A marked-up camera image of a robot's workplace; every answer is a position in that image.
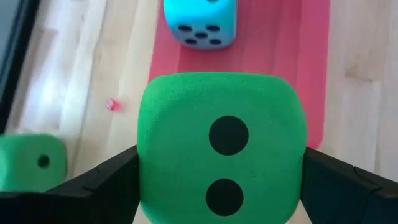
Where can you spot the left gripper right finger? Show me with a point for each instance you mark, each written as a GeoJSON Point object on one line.
{"type": "Point", "coordinates": [342, 199]}

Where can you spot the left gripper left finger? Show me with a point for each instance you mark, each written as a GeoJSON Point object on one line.
{"type": "Point", "coordinates": [77, 202]}

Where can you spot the green foam die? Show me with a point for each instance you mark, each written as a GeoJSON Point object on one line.
{"type": "Point", "coordinates": [28, 165]}
{"type": "Point", "coordinates": [186, 124]}

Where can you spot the small red die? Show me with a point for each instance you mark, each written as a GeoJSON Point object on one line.
{"type": "Point", "coordinates": [112, 104]}

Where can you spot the pink translucent plastic tray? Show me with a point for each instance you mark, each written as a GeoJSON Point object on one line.
{"type": "Point", "coordinates": [273, 62]}

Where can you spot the light blue foam die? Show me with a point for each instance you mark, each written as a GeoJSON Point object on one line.
{"type": "Point", "coordinates": [202, 21]}

